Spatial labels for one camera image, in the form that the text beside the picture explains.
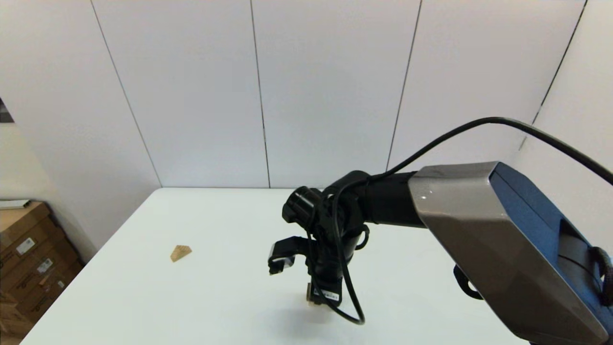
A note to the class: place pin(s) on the dark wall picture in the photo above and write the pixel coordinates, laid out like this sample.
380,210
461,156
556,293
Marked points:
4,114

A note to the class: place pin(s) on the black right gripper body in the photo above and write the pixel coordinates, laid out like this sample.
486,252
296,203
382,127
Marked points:
330,280

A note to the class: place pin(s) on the triangular wooden building block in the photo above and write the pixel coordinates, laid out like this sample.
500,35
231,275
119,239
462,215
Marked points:
180,253

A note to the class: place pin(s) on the flat white board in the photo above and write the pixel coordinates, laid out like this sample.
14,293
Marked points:
13,204

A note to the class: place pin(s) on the rectangular wooden building block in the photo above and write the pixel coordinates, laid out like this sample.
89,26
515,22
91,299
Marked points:
310,288

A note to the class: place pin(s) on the brown cardboard box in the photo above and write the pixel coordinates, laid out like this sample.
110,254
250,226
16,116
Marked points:
43,268
57,293
19,225
12,326

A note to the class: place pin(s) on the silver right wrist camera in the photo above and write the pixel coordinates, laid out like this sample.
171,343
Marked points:
280,262

